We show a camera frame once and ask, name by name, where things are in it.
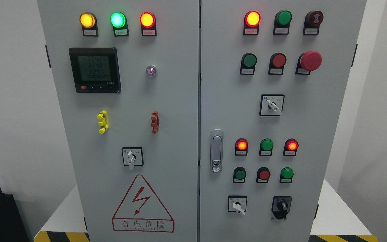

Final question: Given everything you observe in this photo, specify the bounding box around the red terminal connector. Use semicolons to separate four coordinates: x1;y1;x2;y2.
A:
150;111;160;134

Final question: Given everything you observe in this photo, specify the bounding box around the green push button upper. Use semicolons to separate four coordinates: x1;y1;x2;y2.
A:
240;53;257;75

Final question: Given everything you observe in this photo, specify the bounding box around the green lamp right top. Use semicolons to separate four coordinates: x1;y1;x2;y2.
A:
273;10;292;35

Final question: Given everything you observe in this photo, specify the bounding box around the red lit lamp middle left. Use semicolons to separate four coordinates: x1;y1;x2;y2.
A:
234;138;248;155

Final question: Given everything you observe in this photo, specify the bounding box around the red lit lamp right top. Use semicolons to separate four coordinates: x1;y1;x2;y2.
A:
243;11;261;36

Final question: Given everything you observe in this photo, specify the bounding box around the white rotary switch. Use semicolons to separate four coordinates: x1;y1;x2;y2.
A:
227;196;247;215
259;94;285;116

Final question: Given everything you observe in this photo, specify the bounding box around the green lamp middle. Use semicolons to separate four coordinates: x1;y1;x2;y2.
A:
259;139;274;156

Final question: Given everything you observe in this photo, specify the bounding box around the left grey cabinet door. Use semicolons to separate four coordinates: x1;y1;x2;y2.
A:
37;0;199;242

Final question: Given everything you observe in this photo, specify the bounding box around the green push button lower left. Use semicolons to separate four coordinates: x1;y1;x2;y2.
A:
232;167;246;183

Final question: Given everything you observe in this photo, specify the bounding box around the white rotary switch lower right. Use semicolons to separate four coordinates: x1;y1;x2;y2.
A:
227;196;247;215

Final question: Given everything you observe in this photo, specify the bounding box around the black digital power meter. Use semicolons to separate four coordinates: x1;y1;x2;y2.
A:
69;47;121;93

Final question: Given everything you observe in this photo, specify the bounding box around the white rotary switch upper right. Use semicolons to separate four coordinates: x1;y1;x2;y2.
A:
259;94;285;116

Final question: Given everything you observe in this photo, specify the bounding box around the dark red buzzer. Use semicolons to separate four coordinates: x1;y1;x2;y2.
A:
303;10;324;35

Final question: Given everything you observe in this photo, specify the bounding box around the green lit indicator lamp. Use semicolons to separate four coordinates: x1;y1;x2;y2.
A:
110;12;129;37

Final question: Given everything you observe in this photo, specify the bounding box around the red lit lamp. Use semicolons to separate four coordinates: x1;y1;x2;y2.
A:
234;138;248;155
283;139;299;156
243;11;261;36

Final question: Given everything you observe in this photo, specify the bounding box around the silver cabinet door handle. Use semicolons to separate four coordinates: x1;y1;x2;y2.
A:
210;129;224;173

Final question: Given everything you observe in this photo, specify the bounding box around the black rotary selector switch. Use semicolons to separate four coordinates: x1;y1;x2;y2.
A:
271;196;292;219

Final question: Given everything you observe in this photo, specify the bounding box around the red emergency stop mushroom button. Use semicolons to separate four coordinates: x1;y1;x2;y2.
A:
295;50;322;75

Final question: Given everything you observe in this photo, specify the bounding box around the clear small light bulb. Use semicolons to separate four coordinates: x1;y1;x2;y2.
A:
145;65;157;78

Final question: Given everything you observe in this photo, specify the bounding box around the green push button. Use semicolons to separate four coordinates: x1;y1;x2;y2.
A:
279;167;294;184
232;167;246;183
240;53;257;75

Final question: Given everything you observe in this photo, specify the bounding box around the yellow indicator lamp top left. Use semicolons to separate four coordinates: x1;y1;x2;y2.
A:
79;12;98;37

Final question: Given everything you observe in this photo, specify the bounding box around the green push button lower right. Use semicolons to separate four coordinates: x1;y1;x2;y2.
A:
279;167;294;184

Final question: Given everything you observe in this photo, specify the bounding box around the red electric hazard warning sticker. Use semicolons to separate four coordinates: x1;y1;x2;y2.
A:
112;174;175;233

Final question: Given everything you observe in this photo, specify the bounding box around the red push button lower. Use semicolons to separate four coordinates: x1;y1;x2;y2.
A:
256;167;271;183

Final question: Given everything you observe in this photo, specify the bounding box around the white rotary switch door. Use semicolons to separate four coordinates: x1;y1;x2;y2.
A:
121;147;144;170

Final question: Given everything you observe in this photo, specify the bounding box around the right grey cabinet door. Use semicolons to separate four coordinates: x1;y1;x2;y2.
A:
199;0;367;242

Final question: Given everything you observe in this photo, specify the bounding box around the red push button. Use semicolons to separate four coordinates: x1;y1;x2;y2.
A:
268;52;287;75
256;167;271;183

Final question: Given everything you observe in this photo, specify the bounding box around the red lit lamp left door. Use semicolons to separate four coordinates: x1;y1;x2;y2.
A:
140;12;157;36

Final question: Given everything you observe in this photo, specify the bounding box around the red push button upper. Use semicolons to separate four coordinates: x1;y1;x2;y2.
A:
268;52;287;75

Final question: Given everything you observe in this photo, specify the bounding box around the grey cabinet door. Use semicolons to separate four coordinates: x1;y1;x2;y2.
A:
37;0;199;242
199;0;367;242

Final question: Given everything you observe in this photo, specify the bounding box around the red lit lamp middle right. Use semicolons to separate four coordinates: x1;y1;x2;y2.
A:
283;139;299;156

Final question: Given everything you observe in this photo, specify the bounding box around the white platform with hazard stripes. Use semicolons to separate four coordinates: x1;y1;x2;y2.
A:
34;181;378;242

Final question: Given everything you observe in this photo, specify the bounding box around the yellow terminal connector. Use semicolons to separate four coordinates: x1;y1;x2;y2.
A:
97;110;109;134

